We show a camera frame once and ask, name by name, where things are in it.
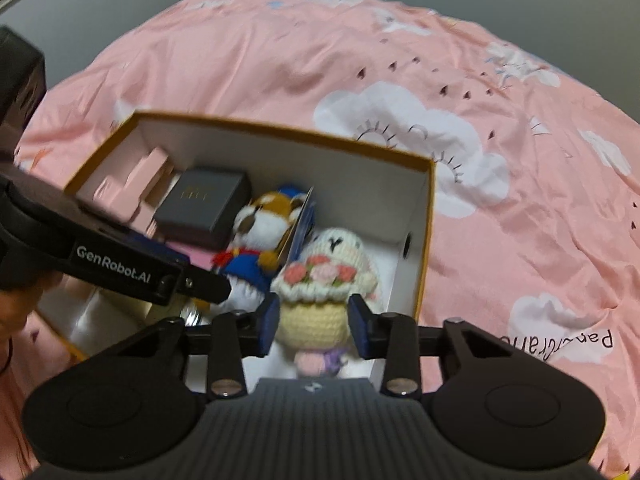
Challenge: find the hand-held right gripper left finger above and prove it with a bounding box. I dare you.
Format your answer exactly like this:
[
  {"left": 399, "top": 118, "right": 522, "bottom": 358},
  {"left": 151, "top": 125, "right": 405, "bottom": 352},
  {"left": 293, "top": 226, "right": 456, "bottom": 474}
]
[{"left": 107, "top": 292, "right": 281, "bottom": 401}]

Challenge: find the pink flat case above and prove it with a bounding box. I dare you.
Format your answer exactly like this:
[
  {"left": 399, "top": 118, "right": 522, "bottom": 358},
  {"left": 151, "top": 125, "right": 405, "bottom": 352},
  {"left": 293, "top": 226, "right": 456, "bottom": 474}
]
[{"left": 187, "top": 249, "right": 221, "bottom": 273}]

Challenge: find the person's left hand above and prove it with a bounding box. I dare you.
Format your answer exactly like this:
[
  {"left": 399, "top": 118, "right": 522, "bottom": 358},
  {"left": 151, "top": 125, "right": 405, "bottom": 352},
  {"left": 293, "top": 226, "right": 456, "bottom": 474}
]
[{"left": 0, "top": 270, "right": 58, "bottom": 336}]

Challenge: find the pink printed blanket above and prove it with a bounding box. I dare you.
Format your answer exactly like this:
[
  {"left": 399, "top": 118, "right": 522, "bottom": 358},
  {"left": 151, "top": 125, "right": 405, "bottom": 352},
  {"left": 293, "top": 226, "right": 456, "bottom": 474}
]
[{"left": 12, "top": 0, "right": 640, "bottom": 480}]

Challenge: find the person's left forearm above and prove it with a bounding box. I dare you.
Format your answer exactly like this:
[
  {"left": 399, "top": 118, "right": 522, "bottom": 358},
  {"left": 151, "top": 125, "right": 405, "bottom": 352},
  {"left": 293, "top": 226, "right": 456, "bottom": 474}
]
[{"left": 0, "top": 360, "right": 46, "bottom": 480}]

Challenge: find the black cable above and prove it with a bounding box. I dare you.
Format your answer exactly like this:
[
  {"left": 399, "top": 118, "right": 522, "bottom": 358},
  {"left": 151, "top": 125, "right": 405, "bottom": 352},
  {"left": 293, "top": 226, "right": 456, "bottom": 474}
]
[{"left": 0, "top": 337, "right": 17, "bottom": 378}]

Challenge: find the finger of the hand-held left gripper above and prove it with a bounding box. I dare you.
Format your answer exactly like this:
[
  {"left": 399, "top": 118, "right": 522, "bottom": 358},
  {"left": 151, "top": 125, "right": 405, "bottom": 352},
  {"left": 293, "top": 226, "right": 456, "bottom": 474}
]
[{"left": 162, "top": 255, "right": 232, "bottom": 306}]

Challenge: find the dark grey gift box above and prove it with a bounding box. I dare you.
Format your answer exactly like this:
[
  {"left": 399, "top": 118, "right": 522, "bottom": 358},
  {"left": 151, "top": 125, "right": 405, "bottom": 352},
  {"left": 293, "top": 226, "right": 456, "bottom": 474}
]
[{"left": 152, "top": 167, "right": 252, "bottom": 251}]

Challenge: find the white cardboard box orange rim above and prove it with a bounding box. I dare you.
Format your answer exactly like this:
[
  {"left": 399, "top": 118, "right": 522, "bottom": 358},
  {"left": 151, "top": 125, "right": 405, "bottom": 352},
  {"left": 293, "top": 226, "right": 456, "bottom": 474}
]
[{"left": 62, "top": 110, "right": 436, "bottom": 391}]

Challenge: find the cream crochet doll with flowers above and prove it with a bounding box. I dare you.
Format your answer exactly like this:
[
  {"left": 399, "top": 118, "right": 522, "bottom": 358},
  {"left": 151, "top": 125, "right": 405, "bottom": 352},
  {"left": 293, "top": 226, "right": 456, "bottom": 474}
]
[{"left": 270, "top": 227, "right": 383, "bottom": 378}]

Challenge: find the plush dog with blue hat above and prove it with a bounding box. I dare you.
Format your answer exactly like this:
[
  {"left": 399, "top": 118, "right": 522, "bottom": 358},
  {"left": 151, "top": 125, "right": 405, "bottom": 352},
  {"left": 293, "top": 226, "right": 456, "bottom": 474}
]
[{"left": 212, "top": 184, "right": 318, "bottom": 311}]

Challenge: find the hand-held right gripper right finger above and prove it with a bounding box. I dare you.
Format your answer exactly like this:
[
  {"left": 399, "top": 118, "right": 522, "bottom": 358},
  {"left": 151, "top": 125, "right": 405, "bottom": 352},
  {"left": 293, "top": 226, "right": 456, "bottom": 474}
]
[{"left": 347, "top": 294, "right": 526, "bottom": 401}]

